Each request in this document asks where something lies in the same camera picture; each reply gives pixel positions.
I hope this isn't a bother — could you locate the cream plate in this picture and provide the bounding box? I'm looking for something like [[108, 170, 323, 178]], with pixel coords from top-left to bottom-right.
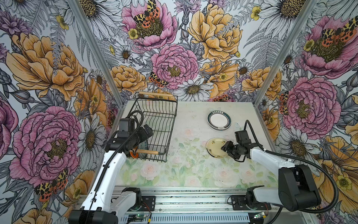
[[206, 138, 227, 158]]

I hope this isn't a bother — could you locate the teal patterned plate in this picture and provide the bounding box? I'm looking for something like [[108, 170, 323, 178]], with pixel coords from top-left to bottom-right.
[[137, 140, 149, 160]]

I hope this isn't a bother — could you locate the orange plate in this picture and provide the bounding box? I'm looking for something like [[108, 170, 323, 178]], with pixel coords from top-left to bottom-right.
[[130, 150, 139, 159]]

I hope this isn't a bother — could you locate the white plate red green band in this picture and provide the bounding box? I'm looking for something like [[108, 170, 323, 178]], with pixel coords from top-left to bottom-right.
[[207, 110, 232, 131]]

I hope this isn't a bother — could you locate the black wire dish rack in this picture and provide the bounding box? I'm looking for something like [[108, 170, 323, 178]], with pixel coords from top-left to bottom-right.
[[130, 92, 178, 162]]

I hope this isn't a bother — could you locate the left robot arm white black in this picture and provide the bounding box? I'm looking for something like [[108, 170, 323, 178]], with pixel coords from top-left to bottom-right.
[[68, 115, 153, 224]]

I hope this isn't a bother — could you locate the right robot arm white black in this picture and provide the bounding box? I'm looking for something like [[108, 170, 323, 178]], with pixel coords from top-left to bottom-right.
[[221, 130, 321, 211]]

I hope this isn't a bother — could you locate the green circuit board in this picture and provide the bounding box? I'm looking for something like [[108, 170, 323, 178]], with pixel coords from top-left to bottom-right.
[[127, 214, 148, 224]]

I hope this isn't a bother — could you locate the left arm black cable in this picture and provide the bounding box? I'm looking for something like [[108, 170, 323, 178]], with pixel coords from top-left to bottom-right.
[[83, 110, 145, 224]]

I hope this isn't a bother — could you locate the near wooden rack handle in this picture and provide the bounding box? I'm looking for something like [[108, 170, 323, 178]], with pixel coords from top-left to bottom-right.
[[136, 149, 159, 155]]

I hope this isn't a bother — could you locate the wooden rack handle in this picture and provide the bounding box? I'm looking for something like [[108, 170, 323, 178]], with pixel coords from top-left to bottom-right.
[[139, 91, 173, 98], [136, 149, 159, 155]]

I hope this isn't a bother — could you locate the far wooden rack handle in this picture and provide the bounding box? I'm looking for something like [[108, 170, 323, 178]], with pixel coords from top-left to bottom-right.
[[139, 91, 173, 98]]

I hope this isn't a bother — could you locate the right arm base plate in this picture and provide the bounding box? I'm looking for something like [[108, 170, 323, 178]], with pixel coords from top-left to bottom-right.
[[227, 195, 272, 211]]

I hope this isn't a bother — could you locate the aluminium rail frame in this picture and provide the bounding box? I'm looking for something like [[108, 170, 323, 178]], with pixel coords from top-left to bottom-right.
[[69, 186, 308, 224]]

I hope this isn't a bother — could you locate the white vented cable duct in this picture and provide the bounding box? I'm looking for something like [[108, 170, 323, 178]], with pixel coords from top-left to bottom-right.
[[120, 213, 250, 224]]

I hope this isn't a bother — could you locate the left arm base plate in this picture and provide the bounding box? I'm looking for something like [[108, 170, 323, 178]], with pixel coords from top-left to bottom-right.
[[139, 196, 156, 211]]

